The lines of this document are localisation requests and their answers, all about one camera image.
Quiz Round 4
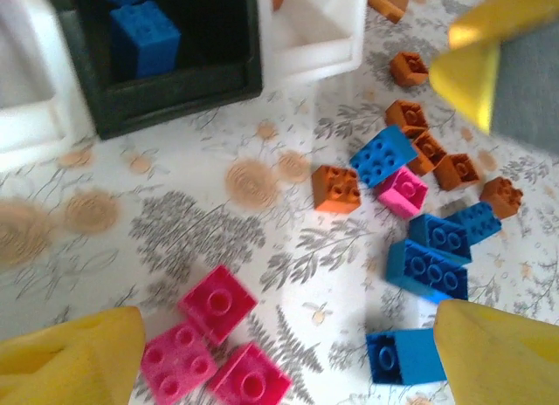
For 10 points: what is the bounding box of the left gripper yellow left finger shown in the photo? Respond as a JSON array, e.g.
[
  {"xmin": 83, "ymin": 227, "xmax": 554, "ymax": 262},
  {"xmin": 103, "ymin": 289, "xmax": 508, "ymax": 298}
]
[{"xmin": 0, "ymin": 306, "xmax": 146, "ymax": 405}]

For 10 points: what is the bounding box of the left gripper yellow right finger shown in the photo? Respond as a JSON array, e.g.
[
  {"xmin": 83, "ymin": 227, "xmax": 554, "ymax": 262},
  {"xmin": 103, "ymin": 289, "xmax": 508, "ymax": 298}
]
[{"xmin": 433, "ymin": 299, "xmax": 559, "ymax": 405}]

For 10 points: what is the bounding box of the white plastic bin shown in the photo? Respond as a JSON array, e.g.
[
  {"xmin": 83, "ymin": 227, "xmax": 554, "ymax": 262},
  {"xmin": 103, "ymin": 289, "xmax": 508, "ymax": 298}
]
[
  {"xmin": 251, "ymin": 0, "xmax": 370, "ymax": 90},
  {"xmin": 0, "ymin": 0, "xmax": 97, "ymax": 164}
]

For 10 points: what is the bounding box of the pink lego brick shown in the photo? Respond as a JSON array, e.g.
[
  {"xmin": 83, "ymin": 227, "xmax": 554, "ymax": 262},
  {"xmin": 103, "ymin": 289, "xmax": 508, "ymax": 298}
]
[
  {"xmin": 377, "ymin": 167, "xmax": 429, "ymax": 218},
  {"xmin": 177, "ymin": 264, "xmax": 259, "ymax": 347},
  {"xmin": 140, "ymin": 320, "xmax": 219, "ymax": 405},
  {"xmin": 207, "ymin": 341, "xmax": 293, "ymax": 405}
]

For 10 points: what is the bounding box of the long blue lego brick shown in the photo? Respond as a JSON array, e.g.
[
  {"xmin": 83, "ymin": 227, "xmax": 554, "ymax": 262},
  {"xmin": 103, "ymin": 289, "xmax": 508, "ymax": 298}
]
[
  {"xmin": 385, "ymin": 237, "xmax": 469, "ymax": 302},
  {"xmin": 408, "ymin": 213, "xmax": 473, "ymax": 266}
]

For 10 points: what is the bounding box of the floral patterned tablecloth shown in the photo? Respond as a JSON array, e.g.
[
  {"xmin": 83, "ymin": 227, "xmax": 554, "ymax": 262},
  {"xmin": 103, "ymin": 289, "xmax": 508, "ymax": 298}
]
[{"xmin": 0, "ymin": 0, "xmax": 559, "ymax": 405}]

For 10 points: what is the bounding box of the black plastic bin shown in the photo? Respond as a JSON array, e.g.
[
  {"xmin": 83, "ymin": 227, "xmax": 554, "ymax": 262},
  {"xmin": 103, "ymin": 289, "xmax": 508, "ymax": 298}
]
[{"xmin": 56, "ymin": 0, "xmax": 266, "ymax": 141}]

